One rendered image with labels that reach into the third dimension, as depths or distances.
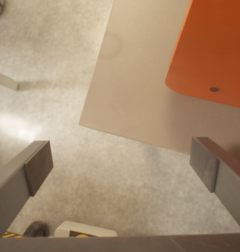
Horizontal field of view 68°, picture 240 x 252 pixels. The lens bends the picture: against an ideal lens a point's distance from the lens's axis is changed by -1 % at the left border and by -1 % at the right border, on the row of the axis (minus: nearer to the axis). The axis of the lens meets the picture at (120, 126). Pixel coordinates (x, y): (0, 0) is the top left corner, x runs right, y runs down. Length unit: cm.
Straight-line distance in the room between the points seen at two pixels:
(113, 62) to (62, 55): 91
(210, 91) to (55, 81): 95
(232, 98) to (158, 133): 8
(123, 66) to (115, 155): 73
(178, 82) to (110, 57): 9
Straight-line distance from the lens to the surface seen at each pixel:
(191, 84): 17
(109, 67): 21
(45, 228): 106
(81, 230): 91
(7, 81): 110
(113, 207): 96
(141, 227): 98
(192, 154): 16
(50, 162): 17
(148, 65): 21
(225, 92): 18
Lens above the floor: 90
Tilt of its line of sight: 81 degrees down
